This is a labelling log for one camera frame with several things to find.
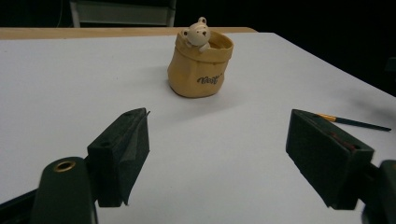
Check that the yellow bag-shaped pot with bear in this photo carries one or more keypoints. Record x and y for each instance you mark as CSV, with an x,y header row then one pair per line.
x,y
199,70

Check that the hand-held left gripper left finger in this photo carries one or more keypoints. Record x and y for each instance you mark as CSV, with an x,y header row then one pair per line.
x,y
120,155

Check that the grey metal frame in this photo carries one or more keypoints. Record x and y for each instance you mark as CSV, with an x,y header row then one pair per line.
x,y
121,12

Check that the makeup brush with gold ferrule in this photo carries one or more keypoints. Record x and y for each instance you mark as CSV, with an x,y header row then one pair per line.
x,y
358,123

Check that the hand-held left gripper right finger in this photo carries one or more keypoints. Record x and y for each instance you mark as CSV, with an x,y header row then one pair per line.
x,y
323,155

